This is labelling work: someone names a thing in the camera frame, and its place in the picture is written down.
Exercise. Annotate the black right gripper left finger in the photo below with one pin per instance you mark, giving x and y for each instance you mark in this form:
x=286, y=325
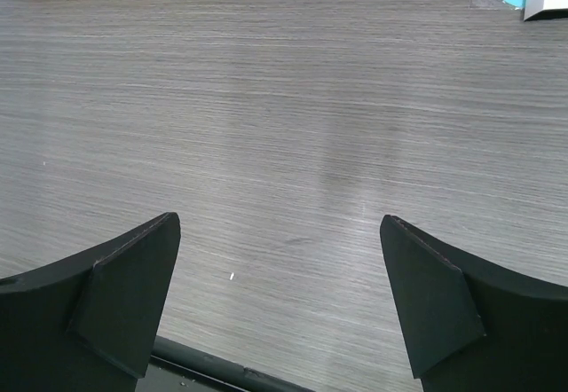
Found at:
x=88, y=322

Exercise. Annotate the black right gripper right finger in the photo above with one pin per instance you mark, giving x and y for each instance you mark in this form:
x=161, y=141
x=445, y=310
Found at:
x=469, y=324

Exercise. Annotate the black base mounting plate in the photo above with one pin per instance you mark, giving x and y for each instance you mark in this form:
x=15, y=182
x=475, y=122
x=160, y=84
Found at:
x=176, y=367

